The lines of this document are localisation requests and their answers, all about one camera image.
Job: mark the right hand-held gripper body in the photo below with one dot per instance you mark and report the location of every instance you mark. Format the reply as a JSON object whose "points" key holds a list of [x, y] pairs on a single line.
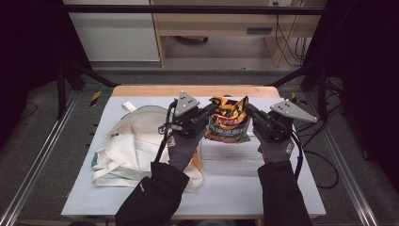
{"points": [[291, 111]]}

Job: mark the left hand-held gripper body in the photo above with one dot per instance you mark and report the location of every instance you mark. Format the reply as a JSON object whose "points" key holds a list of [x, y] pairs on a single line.
{"points": [[186, 105]]}

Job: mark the orange black snack packet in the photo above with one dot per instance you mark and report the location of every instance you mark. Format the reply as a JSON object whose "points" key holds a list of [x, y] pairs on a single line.
{"points": [[227, 122]]}

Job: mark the clear plastic tray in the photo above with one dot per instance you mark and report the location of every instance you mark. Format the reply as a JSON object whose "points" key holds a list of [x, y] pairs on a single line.
{"points": [[229, 157]]}

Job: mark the white tote bag orange green print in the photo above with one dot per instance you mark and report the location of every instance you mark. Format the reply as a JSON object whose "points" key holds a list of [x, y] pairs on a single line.
{"points": [[131, 141]]}

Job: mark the person's right hand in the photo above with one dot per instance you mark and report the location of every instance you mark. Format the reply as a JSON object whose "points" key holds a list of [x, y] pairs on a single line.
{"points": [[276, 152]]}

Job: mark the person's left hand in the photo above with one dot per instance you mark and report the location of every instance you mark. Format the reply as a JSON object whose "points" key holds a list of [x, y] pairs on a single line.
{"points": [[183, 150]]}

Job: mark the black metal stand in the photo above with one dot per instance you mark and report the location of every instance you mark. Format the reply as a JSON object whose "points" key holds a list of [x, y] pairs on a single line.
{"points": [[61, 91], [321, 91]]}

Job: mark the wooden desk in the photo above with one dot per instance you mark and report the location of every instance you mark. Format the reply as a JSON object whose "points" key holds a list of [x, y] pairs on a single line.
{"points": [[219, 22]]}

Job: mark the black curtain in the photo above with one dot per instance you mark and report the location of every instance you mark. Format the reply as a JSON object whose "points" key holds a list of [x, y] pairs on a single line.
{"points": [[28, 47], [367, 62]]}

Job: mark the black horizontal bar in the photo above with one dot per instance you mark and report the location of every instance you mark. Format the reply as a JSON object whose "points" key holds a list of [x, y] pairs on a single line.
{"points": [[188, 9]]}

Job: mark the white cabinet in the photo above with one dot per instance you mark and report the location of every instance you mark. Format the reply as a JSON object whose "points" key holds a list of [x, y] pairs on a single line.
{"points": [[116, 34]]}

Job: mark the aluminium rail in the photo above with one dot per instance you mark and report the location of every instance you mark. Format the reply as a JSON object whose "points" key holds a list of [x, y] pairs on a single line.
{"points": [[37, 163], [345, 169]]}

